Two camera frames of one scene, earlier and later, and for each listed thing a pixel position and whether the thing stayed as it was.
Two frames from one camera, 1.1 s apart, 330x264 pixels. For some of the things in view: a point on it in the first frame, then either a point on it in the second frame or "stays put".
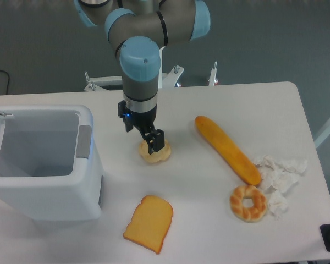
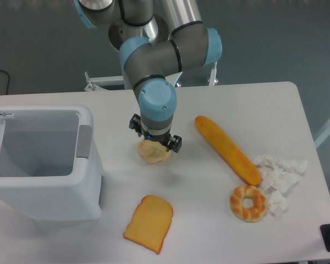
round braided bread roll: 160,155 stays put
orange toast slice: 150,223 stays put
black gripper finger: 155,140 → 174,143
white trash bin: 45,161 stays put
